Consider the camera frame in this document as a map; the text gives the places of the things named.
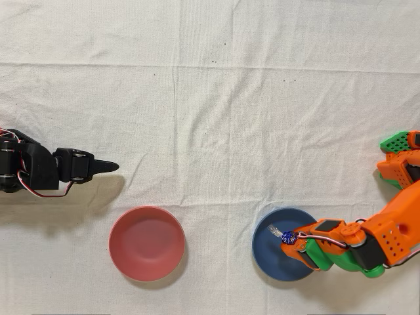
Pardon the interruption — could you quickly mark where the blue foil candy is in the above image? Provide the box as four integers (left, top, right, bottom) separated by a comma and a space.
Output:
266, 223, 298, 247

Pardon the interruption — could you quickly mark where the green robot arm base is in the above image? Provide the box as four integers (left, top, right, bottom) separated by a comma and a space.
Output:
378, 130, 411, 190

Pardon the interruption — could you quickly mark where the blue bowl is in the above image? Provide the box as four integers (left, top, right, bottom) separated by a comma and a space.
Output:
251, 207, 325, 283

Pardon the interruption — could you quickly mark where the red bowl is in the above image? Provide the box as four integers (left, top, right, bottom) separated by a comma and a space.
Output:
108, 205, 186, 282

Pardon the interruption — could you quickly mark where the white tablecloth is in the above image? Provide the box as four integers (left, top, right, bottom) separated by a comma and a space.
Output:
0, 0, 420, 315

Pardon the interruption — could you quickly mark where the orange gripper servo cable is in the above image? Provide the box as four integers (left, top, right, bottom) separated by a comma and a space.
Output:
296, 231, 348, 249

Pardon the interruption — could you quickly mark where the black gripper servo cable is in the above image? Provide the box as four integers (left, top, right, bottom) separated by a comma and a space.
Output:
19, 178, 75, 198

